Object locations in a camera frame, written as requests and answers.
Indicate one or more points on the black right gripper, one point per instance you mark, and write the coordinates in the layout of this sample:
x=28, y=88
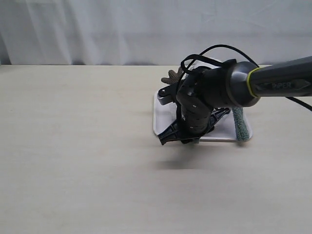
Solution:
x=196, y=120

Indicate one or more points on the grey-green knitted scarf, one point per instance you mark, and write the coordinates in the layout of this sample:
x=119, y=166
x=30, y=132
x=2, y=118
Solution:
x=240, y=124

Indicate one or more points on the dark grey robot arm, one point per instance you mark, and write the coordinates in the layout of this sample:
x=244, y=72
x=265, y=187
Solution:
x=207, y=93

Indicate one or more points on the white plush snowman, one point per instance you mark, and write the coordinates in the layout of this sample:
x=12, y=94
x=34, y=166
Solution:
x=174, y=76

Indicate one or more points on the white rectangular tray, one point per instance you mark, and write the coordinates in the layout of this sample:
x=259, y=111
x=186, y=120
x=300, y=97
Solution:
x=164, y=115

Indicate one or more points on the white background curtain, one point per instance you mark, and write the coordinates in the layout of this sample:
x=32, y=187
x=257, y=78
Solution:
x=161, y=32

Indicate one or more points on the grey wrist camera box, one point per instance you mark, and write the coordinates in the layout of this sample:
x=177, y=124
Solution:
x=168, y=94

